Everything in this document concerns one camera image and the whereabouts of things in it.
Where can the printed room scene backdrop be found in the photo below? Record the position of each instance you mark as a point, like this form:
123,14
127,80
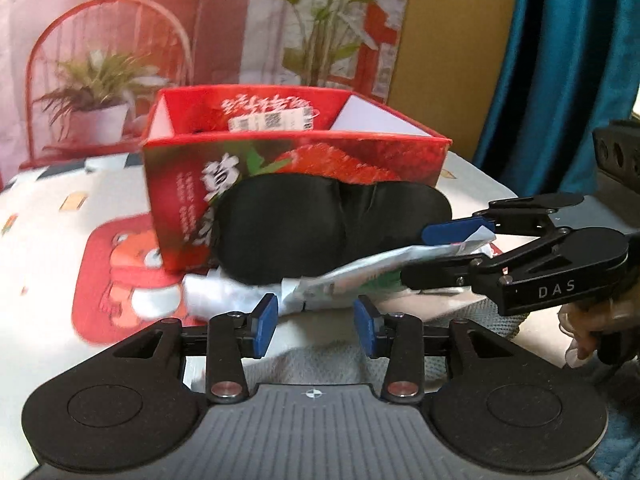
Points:
225,35

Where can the blue-grey fuzzy cloth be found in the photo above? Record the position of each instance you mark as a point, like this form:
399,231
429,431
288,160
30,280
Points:
620,410

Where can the grey towel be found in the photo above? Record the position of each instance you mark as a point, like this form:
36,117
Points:
320,365

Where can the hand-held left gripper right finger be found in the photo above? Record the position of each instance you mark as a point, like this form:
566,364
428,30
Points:
367,327

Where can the yellow wooden board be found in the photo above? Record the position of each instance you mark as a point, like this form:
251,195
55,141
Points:
450,60

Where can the black eye mask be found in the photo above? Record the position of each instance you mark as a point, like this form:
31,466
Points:
300,230

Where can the silver plastic packet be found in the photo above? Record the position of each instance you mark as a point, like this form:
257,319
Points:
360,267

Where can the person's right hand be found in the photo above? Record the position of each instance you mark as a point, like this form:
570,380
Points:
582,330

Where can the blue curtain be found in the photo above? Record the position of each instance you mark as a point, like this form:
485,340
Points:
550,85

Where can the red cardboard box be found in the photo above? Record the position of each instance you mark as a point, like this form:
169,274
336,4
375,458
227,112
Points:
175,200

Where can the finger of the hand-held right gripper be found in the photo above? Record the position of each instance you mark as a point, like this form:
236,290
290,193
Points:
450,232
435,275

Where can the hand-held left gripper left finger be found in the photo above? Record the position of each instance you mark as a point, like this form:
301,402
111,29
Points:
265,325

